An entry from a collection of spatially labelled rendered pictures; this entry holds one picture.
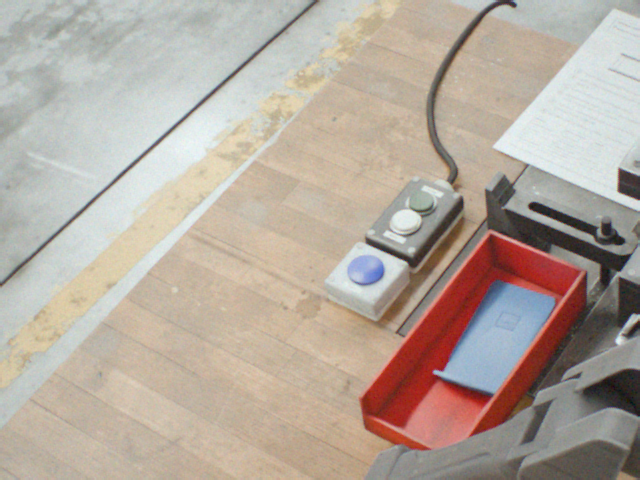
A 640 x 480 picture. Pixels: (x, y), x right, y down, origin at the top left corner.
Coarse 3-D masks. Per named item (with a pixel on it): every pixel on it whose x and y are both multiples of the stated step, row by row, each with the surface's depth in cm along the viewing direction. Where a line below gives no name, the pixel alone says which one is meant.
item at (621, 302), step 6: (618, 288) 136; (624, 288) 136; (630, 288) 135; (618, 294) 137; (624, 294) 136; (630, 294) 136; (636, 294) 135; (618, 300) 138; (624, 300) 137; (630, 300) 136; (636, 300) 136; (618, 306) 138; (624, 306) 138; (630, 306) 137; (636, 306) 136; (618, 312) 139; (624, 312) 138; (630, 312) 138; (636, 312) 137; (618, 318) 140; (624, 318) 139; (618, 324) 141; (624, 324) 140
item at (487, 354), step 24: (504, 288) 146; (480, 312) 144; (528, 312) 143; (480, 336) 142; (504, 336) 141; (528, 336) 141; (456, 360) 140; (480, 360) 140; (504, 360) 139; (480, 384) 138
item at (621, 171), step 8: (632, 152) 124; (624, 160) 124; (632, 160) 124; (624, 168) 123; (632, 168) 123; (624, 176) 124; (632, 176) 123; (624, 184) 125; (632, 184) 124; (624, 192) 125; (632, 192) 125
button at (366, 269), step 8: (360, 256) 148; (368, 256) 148; (376, 256) 148; (352, 264) 147; (360, 264) 147; (368, 264) 147; (376, 264) 147; (352, 272) 146; (360, 272) 146; (368, 272) 146; (376, 272) 146; (384, 272) 146; (352, 280) 146; (360, 280) 146; (368, 280) 145; (376, 280) 146
